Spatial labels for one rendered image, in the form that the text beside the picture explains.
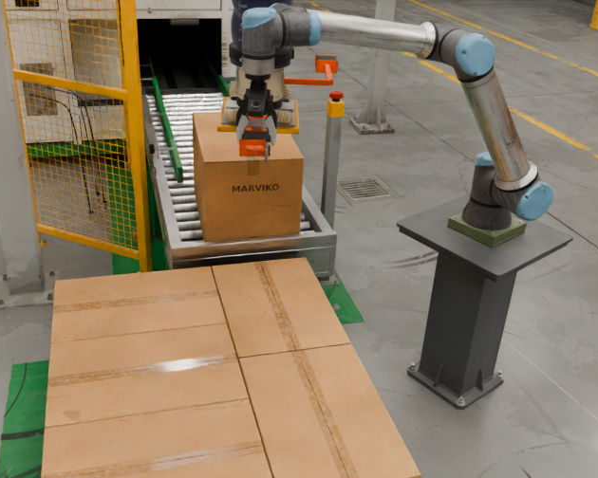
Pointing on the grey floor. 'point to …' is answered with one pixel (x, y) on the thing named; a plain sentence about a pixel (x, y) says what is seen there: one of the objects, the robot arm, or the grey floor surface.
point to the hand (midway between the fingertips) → (255, 142)
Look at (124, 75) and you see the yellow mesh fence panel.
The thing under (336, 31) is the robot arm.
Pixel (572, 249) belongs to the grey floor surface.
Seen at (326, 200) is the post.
